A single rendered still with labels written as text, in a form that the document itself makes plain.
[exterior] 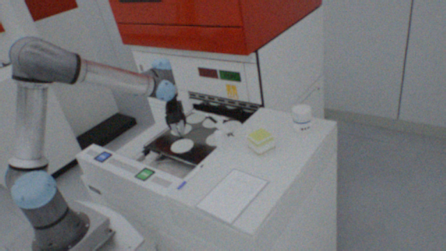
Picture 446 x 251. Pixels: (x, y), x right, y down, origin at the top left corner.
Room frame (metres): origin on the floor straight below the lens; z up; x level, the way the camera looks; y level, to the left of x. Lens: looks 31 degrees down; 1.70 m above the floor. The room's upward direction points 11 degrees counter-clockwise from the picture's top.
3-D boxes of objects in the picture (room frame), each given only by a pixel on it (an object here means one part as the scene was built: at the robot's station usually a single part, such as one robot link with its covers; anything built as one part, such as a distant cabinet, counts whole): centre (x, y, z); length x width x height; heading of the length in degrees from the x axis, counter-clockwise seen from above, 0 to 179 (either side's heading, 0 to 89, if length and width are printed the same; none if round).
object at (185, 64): (1.60, 0.11, 1.02); 0.82 x 0.03 x 0.40; 48
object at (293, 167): (0.97, -0.10, 0.89); 0.62 x 0.35 x 0.14; 138
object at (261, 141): (1.00, -0.12, 1.00); 0.07 x 0.07 x 0.07; 24
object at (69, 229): (0.85, 0.61, 0.95); 0.15 x 0.15 x 0.10
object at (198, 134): (1.31, 0.12, 0.90); 0.34 x 0.34 x 0.01; 48
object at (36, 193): (0.86, 0.61, 1.06); 0.13 x 0.12 x 0.14; 37
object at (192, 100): (1.47, -0.01, 0.89); 0.44 x 0.02 x 0.10; 48
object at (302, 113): (1.08, -0.30, 1.01); 0.07 x 0.07 x 0.10
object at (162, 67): (1.33, 0.20, 1.21); 0.09 x 0.08 x 0.11; 127
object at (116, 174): (1.08, 0.41, 0.89); 0.55 x 0.09 x 0.14; 48
